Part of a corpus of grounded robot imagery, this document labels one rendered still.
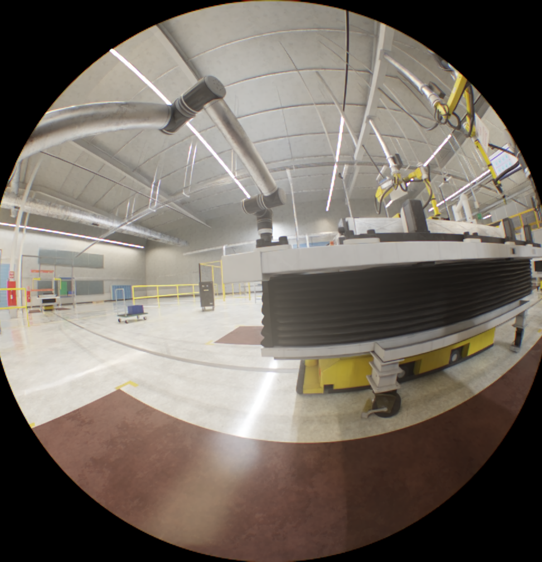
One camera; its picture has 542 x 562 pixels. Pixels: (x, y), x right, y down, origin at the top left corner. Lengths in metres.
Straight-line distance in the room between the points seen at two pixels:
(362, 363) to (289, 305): 0.59
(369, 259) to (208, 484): 0.98
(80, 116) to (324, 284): 1.20
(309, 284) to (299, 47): 9.68
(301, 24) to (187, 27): 4.30
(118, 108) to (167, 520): 1.40
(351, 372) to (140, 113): 1.65
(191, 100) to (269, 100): 9.83
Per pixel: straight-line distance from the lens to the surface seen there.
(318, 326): 0.85
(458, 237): 0.86
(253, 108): 10.94
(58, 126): 0.78
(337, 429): 1.01
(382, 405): 1.01
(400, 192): 2.86
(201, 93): 0.91
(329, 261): 0.52
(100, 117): 0.82
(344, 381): 1.17
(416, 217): 0.73
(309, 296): 0.82
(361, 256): 0.54
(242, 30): 9.61
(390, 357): 0.83
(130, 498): 0.93
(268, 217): 1.24
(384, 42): 2.93
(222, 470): 0.88
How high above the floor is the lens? 0.74
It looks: 1 degrees up
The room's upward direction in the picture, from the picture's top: 4 degrees counter-clockwise
